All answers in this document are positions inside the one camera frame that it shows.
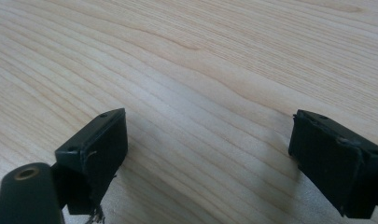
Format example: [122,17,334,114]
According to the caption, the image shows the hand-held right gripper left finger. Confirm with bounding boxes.
[51,107,129,224]

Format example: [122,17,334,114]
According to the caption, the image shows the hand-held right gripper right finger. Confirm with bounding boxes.
[287,108,378,219]

